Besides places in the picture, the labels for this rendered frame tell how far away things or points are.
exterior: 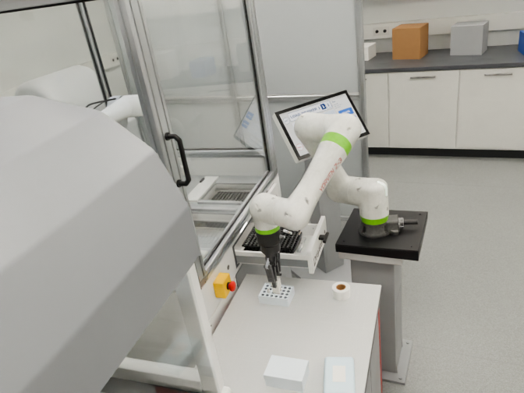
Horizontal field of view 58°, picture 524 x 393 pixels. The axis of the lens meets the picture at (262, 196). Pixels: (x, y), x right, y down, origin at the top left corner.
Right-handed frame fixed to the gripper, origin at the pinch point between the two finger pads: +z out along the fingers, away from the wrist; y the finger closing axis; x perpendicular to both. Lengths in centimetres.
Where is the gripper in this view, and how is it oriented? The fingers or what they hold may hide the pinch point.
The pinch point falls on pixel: (276, 285)
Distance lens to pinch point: 189.9
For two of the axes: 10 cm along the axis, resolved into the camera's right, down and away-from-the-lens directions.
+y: 3.4, -4.7, 8.2
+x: -9.3, -0.4, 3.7
